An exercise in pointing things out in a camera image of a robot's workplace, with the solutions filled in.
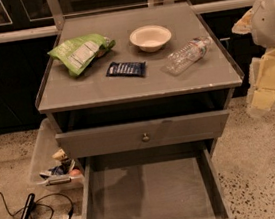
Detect white paper bowl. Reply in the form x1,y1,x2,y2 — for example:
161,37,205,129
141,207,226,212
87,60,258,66
129,25,172,53

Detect blue rxbar wrapper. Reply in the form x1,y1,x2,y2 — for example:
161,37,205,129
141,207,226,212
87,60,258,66
106,62,146,78

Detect snack items in bin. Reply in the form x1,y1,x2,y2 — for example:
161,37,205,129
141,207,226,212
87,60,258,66
39,149,83,186

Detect grey wooden drawer cabinet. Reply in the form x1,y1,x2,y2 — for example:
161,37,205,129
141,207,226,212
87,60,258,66
24,0,255,182

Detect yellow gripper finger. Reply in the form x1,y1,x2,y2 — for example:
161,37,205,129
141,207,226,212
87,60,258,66
232,9,253,35
246,48,275,116

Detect clear plastic storage bin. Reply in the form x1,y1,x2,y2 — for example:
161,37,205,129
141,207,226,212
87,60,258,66
29,119,84,192

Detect open grey middle drawer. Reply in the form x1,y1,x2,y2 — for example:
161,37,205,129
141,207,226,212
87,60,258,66
81,142,234,219

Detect green chip bag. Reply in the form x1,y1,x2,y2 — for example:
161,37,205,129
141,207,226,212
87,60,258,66
48,33,116,77

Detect grey top drawer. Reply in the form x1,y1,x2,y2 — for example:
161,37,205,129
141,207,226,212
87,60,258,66
55,110,229,158

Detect metal railing frame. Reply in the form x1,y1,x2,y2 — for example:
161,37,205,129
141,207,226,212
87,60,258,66
0,0,275,45

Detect clear plastic water bottle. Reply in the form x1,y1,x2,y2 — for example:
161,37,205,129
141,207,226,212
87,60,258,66
163,36,213,76

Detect round brass drawer knob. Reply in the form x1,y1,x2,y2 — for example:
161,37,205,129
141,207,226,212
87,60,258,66
141,133,150,143

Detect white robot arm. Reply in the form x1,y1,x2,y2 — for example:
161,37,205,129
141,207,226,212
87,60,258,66
232,0,275,117

